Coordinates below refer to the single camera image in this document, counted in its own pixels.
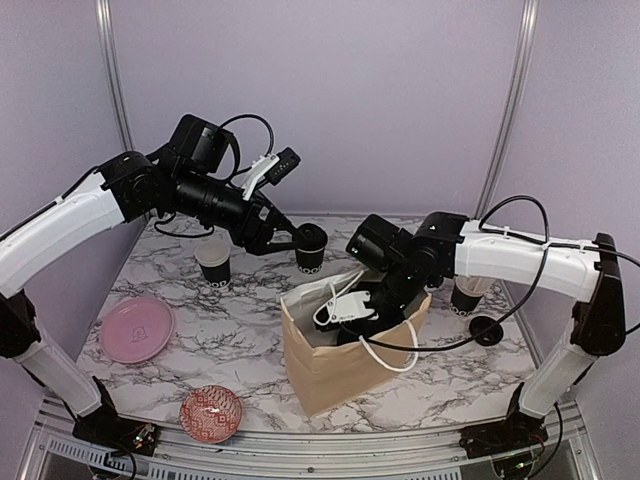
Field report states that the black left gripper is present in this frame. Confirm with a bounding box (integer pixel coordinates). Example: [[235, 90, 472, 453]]
[[171, 166, 308, 254]]

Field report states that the single black paper cup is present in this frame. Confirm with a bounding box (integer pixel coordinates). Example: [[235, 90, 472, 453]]
[[295, 223, 328, 274]]

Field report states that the stack of black paper cups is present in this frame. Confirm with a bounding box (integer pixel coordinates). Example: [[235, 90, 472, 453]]
[[194, 239, 231, 289]]

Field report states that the stack of black cup lids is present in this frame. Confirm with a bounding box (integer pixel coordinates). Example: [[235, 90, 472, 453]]
[[469, 315, 504, 347]]

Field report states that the brown paper takeout bag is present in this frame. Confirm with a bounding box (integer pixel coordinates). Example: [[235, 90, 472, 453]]
[[279, 268, 432, 417]]

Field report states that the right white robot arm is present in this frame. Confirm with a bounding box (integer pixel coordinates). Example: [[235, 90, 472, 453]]
[[346, 212, 626, 448]]

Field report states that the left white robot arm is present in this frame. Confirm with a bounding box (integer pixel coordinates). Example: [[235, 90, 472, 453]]
[[1, 114, 310, 445]]

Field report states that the black cup holding straws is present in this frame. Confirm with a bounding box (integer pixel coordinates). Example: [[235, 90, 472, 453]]
[[449, 275, 494, 317]]

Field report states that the pink plastic plate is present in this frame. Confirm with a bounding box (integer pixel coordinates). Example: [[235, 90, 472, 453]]
[[99, 297, 175, 364]]

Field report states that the red patterned bowl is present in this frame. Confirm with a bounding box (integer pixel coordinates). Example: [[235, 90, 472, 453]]
[[179, 385, 243, 444]]

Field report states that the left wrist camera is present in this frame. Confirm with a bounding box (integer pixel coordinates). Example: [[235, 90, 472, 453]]
[[241, 147, 301, 201]]

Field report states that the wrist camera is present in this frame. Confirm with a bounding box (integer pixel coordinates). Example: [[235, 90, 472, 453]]
[[313, 290, 378, 328], [241, 147, 301, 201]]

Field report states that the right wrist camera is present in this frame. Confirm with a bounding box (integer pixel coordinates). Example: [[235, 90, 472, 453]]
[[313, 290, 378, 328]]

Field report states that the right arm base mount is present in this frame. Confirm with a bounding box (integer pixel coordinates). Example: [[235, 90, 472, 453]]
[[459, 421, 548, 459]]

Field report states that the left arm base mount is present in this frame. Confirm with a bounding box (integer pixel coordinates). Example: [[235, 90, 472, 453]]
[[72, 400, 159, 456]]

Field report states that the left aluminium corner post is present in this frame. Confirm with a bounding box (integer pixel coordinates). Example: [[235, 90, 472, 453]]
[[95, 0, 134, 150]]

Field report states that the aluminium corner post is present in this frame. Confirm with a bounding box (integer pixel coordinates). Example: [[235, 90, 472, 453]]
[[95, 0, 134, 150], [474, 0, 540, 217]]

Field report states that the right aluminium corner post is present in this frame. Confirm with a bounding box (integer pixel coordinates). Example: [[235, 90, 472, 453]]
[[474, 0, 540, 217]]

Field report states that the aluminium front frame rail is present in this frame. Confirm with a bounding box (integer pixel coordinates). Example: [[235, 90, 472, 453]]
[[16, 398, 602, 479]]

